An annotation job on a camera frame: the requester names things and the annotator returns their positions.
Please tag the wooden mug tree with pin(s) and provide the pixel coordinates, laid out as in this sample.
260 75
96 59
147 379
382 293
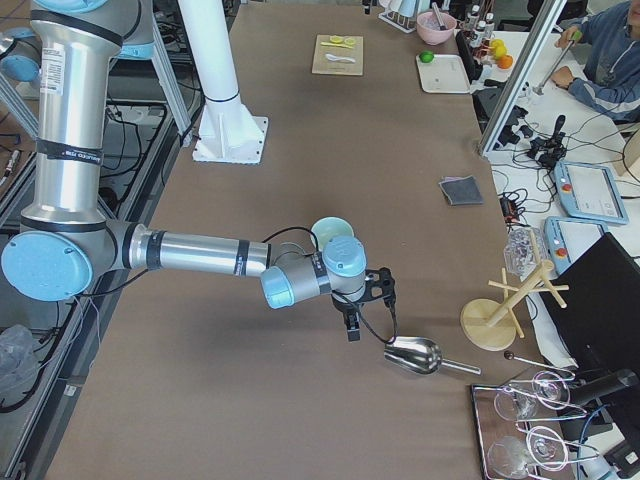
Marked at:
493 326

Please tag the white ceramic spoon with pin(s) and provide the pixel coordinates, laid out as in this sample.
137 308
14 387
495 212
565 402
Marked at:
339 59

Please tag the cream plastic tray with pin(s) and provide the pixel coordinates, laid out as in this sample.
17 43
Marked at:
444 74

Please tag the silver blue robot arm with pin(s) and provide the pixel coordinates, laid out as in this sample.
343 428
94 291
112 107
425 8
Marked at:
65 242

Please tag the blue teach pendant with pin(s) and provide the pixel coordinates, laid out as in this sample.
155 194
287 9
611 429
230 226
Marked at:
589 191
569 238

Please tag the yellow plastic knife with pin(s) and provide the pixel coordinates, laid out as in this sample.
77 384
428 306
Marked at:
336 45

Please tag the aluminium frame post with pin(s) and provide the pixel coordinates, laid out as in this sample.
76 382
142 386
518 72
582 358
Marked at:
535 41

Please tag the clear glass dish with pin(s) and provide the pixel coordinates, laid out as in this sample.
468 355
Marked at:
525 248

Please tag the grey folded cloth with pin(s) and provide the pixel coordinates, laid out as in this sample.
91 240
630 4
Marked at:
461 191

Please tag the metal scoop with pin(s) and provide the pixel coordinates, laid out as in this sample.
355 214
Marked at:
422 356

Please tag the orange fruit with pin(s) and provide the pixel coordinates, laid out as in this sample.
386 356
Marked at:
505 62

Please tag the wooden cutting board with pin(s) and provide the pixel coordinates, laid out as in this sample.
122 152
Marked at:
320 66

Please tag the pink bowl with ice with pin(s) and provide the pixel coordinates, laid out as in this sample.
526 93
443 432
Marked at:
429 31

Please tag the wine glass rack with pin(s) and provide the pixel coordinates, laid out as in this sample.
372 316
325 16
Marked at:
518 427

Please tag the white mounting pole base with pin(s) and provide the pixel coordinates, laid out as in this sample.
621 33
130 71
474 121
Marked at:
228 132

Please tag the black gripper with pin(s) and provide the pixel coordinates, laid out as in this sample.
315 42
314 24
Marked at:
346 308

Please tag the green lime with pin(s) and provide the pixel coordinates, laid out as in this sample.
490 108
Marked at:
426 56

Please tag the metal muddler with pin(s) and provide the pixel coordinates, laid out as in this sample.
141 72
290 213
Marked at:
439 15

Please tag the black monitor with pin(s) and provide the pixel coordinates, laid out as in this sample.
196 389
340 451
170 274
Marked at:
600 325

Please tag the person in blue hoodie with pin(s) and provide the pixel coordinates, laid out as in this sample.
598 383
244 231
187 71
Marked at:
610 84

